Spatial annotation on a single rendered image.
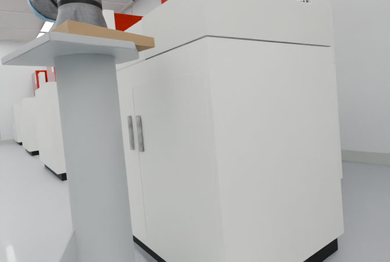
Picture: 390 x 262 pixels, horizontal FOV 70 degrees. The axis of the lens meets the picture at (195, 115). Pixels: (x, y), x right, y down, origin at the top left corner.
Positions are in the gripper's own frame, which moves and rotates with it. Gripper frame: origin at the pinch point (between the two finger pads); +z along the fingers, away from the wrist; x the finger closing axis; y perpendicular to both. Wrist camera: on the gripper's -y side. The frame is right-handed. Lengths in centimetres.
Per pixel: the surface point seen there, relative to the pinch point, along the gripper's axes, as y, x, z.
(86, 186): -33, -31, 63
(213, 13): -1, -50, 22
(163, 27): -4.4, -29.6, 20.2
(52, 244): -32, 51, 109
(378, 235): 80, -53, 110
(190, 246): -5, -34, 89
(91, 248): -33, -30, 80
